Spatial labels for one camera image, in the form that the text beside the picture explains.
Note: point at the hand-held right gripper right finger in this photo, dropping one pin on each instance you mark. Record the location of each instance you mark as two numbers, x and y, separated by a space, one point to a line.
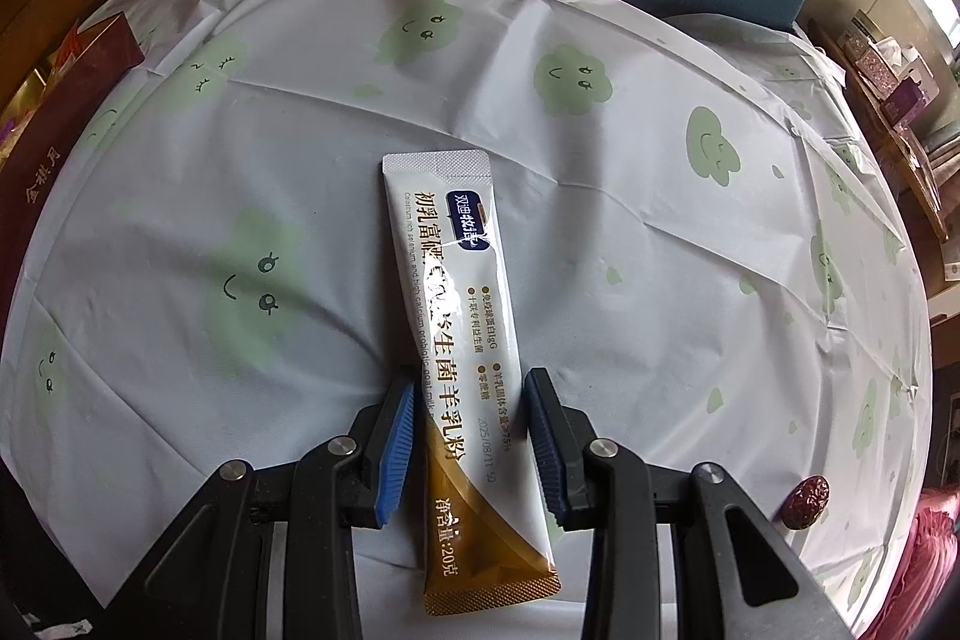
541 452

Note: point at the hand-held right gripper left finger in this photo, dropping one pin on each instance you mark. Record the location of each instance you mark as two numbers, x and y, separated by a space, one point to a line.
394 452

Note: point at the white and gold powder sachet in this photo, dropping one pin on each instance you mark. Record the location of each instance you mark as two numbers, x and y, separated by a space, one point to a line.
457 280

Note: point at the maroon box with gold inside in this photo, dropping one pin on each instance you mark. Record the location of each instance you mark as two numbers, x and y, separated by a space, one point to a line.
52 145

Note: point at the white tablecloth with green clouds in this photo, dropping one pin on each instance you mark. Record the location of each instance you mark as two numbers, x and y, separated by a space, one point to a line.
675 310

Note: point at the dried red date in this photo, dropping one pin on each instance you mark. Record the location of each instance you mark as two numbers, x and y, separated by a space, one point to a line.
806 502

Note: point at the pink pleated cloth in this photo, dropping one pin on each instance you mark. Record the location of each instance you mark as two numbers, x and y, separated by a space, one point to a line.
930 550

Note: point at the wooden side desk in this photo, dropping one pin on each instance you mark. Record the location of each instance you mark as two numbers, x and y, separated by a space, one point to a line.
924 175

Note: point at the purple box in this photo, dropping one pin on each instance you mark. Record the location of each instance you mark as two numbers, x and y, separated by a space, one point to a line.
906 102

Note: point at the glittery tissue box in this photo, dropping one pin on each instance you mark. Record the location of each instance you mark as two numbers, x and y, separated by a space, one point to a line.
877 63

